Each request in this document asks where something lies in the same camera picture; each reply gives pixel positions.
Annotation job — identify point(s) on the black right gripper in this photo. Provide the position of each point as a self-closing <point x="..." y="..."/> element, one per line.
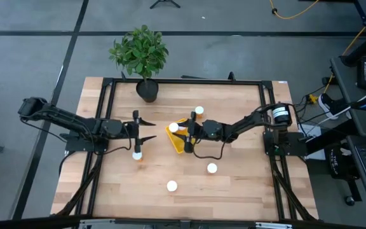
<point x="211" y="130"/>

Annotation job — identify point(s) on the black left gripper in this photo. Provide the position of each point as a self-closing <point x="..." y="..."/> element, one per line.
<point x="130" y="129"/>

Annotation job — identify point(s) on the yellow plastic basket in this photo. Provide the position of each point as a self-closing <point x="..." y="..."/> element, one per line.
<point x="177" y="144"/>

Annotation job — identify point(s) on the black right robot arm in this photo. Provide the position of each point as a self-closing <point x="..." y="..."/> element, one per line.
<point x="253" y="121"/>

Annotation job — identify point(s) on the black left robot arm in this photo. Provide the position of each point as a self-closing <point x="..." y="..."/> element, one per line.
<point x="75" y="122"/>

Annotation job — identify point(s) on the green potted plant black pot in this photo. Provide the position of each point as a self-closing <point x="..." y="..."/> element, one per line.
<point x="141" y="54"/>

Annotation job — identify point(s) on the black tripod legs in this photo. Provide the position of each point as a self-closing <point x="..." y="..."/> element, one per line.
<point x="165" y="1"/>

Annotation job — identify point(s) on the white paper sheet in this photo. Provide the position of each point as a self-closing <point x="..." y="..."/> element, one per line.
<point x="318" y="155"/>

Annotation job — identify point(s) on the person's foot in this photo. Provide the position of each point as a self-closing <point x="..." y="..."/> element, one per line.
<point x="329" y="105"/>

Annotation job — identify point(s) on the black power plug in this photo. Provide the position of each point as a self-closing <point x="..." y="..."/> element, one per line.
<point x="329" y="80"/>

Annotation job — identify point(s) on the black bag white lettering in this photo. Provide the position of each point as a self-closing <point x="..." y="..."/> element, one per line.
<point x="335" y="163"/>

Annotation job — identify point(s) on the black aluminium table frame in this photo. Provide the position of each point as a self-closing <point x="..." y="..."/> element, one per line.
<point x="186" y="81"/>

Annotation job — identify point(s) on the black overhead mount bar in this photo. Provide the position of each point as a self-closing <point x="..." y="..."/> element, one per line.
<point x="27" y="222"/>

